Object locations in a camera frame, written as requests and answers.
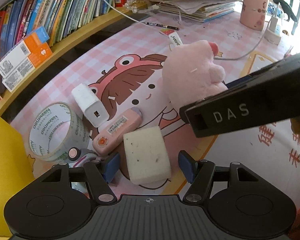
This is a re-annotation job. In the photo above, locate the pink correction tape case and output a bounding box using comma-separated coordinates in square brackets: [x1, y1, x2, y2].
[93, 107, 142, 157]

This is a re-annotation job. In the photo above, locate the grey toy truck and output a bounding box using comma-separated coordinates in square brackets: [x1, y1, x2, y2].
[68, 147, 98, 167]

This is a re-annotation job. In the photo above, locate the white sponge block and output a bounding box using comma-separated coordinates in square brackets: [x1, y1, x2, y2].
[123, 126, 172, 185]

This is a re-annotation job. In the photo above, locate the pink plush toy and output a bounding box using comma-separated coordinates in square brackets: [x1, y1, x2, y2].
[162, 40, 228, 111]

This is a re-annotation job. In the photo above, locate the white plug on socket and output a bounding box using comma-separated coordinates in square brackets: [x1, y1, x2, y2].
[264, 3, 281, 45]

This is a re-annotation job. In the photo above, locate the white charger adapter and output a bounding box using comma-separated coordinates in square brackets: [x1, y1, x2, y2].
[71, 83, 109, 128]

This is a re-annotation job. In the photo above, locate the clear packing tape roll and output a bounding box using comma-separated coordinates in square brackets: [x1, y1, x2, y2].
[29, 102, 90, 163]

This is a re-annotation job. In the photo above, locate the pink cartoon desk mat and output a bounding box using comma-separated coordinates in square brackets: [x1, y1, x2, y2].
[12, 12, 300, 207]

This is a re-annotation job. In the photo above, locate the pink cylindrical pen holder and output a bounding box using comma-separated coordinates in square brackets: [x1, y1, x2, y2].
[239, 0, 269, 31]

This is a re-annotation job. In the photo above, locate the yellow cardboard box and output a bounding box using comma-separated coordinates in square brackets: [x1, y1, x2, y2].
[0, 117, 34, 239]

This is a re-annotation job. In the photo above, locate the small white label tag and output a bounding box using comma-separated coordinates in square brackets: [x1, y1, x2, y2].
[168, 31, 183, 47]

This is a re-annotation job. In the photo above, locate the black marker pen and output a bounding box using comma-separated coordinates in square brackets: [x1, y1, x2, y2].
[144, 22, 179, 31]

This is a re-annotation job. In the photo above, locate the orange white box lower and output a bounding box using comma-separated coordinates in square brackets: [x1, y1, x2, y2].
[0, 41, 52, 92]

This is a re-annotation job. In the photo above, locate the orange white box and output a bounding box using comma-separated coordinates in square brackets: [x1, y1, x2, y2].
[0, 41, 52, 92]
[0, 26, 52, 79]

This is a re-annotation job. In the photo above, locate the wooden shelf board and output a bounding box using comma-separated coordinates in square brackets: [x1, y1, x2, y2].
[0, 2, 151, 117]

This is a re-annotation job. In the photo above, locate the orange white box upper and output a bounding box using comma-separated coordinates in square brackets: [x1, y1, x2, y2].
[0, 26, 52, 79]

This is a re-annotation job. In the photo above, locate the row of books on shelf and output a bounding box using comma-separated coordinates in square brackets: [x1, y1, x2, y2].
[0, 0, 127, 96]

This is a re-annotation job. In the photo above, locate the white charging cable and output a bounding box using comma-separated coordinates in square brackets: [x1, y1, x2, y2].
[88, 0, 161, 23]

